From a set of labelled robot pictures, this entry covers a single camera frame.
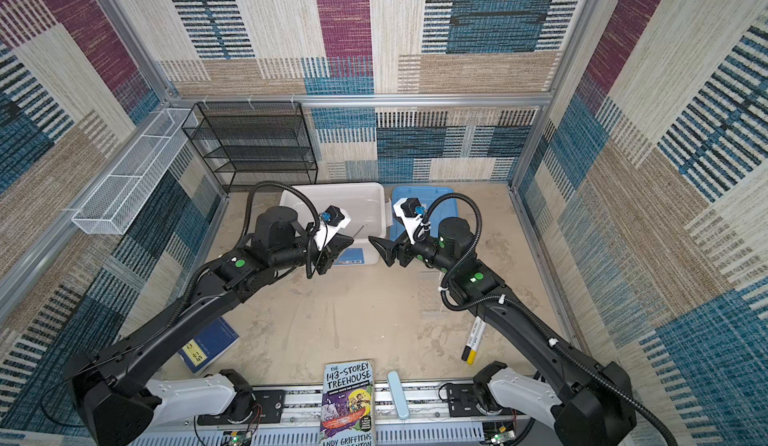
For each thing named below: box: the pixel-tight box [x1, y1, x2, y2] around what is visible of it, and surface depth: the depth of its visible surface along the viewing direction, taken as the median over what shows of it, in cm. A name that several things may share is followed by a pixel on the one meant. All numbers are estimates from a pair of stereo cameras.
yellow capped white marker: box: [466, 319, 486, 366], surface depth 83 cm
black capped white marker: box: [461, 316, 481, 361], surface depth 84 cm
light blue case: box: [387, 371, 410, 420], surface depth 74 cm
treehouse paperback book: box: [319, 359, 376, 446], surface depth 73 cm
